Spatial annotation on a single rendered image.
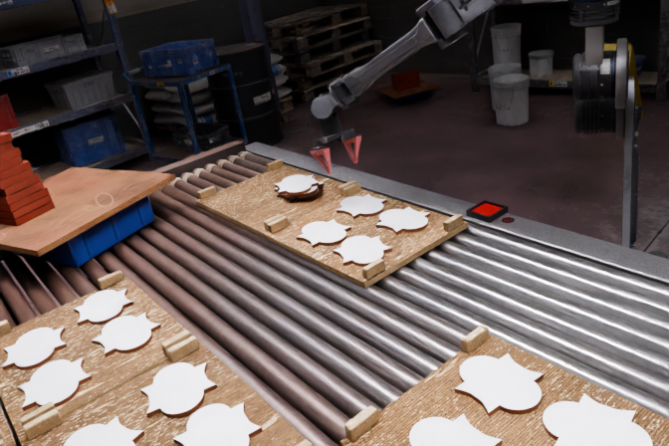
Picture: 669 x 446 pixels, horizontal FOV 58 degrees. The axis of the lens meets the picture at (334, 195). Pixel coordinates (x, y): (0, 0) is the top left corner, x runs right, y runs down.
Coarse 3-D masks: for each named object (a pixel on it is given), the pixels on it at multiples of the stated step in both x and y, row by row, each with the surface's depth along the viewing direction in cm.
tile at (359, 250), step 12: (348, 240) 150; (360, 240) 149; (372, 240) 148; (336, 252) 146; (348, 252) 144; (360, 252) 143; (372, 252) 142; (384, 252) 143; (348, 264) 141; (360, 264) 139
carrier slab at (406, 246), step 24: (360, 192) 179; (312, 216) 169; (336, 216) 166; (360, 216) 164; (432, 216) 157; (288, 240) 157; (384, 240) 149; (408, 240) 147; (432, 240) 145; (336, 264) 142
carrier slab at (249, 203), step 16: (256, 176) 206; (272, 176) 203; (320, 176) 196; (224, 192) 197; (240, 192) 194; (256, 192) 192; (272, 192) 190; (320, 192) 184; (336, 192) 182; (208, 208) 188; (224, 208) 184; (240, 208) 182; (256, 208) 180; (272, 208) 178; (288, 208) 177; (304, 208) 175; (240, 224) 174; (256, 224) 170
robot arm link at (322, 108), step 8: (336, 80) 162; (328, 88) 162; (328, 96) 155; (336, 96) 165; (312, 104) 156; (320, 104) 156; (328, 104) 155; (336, 104) 156; (352, 104) 163; (312, 112) 156; (320, 112) 156; (328, 112) 156
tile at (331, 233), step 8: (312, 224) 162; (320, 224) 161; (328, 224) 160; (336, 224) 159; (304, 232) 158; (312, 232) 157; (320, 232) 156; (328, 232) 156; (336, 232) 155; (344, 232) 154; (304, 240) 155; (312, 240) 153; (320, 240) 152; (328, 240) 152; (336, 240) 151
